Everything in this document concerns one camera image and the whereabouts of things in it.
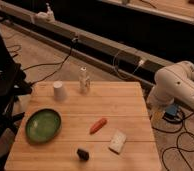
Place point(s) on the white ceramic cup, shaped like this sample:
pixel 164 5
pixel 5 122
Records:
pixel 59 91

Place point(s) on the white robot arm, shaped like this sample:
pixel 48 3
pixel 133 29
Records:
pixel 173 82

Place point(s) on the black eraser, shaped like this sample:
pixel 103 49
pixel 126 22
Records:
pixel 83 154

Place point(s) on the small clear bottle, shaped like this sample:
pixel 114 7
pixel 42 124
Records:
pixel 84 80

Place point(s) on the orange carrot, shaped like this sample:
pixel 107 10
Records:
pixel 98 125

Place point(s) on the white sponge block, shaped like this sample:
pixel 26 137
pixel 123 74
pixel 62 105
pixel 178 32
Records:
pixel 117 142

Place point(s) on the green round plate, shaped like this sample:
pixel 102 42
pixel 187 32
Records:
pixel 42 126

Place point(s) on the blue box on floor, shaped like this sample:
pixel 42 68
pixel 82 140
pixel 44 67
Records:
pixel 172 110

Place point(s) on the grey metal rail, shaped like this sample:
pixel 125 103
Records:
pixel 144 42

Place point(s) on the white object on rail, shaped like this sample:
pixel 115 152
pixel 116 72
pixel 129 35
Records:
pixel 48 15

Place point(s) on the black chair frame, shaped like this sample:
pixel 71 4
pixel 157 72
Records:
pixel 12 84

